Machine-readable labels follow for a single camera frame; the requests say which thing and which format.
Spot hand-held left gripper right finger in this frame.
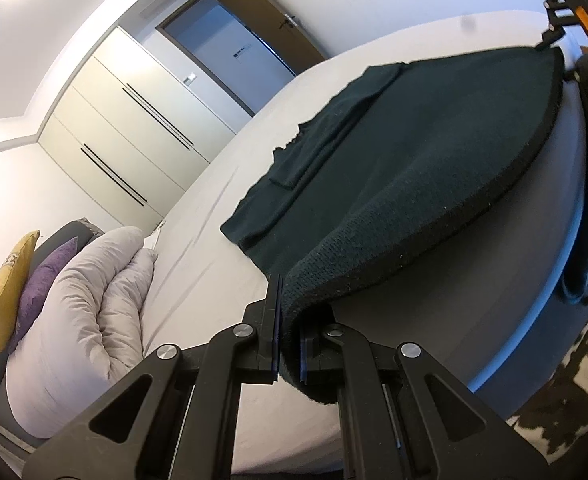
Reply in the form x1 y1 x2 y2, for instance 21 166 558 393
299 310 550 480

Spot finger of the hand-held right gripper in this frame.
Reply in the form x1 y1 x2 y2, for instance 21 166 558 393
535 0 587 52

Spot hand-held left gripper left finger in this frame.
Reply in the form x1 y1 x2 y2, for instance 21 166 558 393
21 274 285 480

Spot dark green sweater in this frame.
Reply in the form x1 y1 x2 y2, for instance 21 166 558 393
220 47 567 406

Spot white papers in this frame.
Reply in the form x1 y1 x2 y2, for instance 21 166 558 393
144 220 165 253

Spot folded light grey duvet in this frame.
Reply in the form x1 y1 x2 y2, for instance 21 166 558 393
6 226 159 438

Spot purple pillow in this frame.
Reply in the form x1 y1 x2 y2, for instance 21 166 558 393
8 236 79 356

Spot round bed with grey sheet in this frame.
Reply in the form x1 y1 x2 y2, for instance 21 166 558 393
138 10 588 476

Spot cowhide rug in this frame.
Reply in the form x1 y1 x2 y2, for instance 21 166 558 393
509 285 588 466

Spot yellow pillow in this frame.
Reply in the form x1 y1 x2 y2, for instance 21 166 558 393
0 230 41 359

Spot white hallway cabinet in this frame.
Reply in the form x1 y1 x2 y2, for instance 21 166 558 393
166 0 295 111

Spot cream wardrobe with black handles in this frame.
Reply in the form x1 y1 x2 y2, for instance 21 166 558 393
38 26 239 227

